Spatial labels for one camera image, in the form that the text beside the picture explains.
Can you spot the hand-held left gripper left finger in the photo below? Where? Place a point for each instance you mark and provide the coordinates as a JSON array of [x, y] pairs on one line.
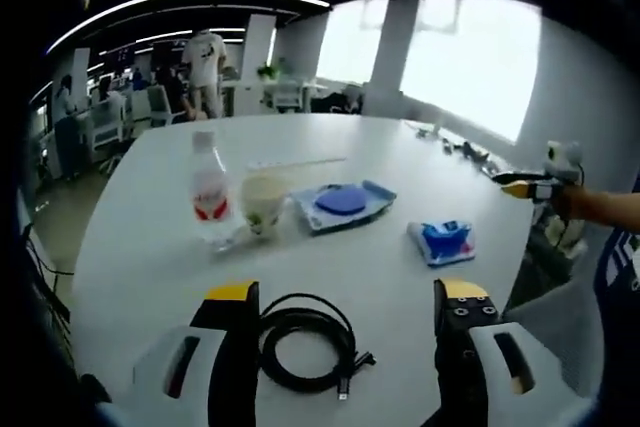
[[235, 357]]

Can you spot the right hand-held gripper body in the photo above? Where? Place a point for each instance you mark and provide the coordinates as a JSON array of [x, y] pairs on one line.
[[565, 159]]

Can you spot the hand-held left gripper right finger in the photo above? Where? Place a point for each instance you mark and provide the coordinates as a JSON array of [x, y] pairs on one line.
[[460, 357]]

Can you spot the blue soft packet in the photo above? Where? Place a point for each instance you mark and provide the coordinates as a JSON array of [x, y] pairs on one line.
[[442, 242]]

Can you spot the paper cup with green print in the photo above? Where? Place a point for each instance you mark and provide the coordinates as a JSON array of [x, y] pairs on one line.
[[262, 202]]

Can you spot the clear plastic water bottle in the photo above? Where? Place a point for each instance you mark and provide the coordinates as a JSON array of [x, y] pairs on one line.
[[210, 187]]

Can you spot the wipes pack with blue disc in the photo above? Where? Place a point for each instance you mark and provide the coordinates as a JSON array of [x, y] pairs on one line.
[[340, 204]]

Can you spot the white tabletop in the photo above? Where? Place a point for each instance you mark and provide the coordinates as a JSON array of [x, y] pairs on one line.
[[400, 147]]

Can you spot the person's right hand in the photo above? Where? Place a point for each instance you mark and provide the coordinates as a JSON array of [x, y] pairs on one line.
[[565, 202]]

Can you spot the black device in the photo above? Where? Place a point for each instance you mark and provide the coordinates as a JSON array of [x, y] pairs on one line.
[[475, 150]]

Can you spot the person's blue printed shirt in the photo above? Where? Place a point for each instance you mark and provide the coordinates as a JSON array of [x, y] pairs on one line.
[[620, 272]]

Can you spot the green potted plant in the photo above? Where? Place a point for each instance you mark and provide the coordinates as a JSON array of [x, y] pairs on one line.
[[268, 70]]

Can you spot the long ceiling light strip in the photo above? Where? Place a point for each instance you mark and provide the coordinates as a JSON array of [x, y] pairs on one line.
[[175, 2]]

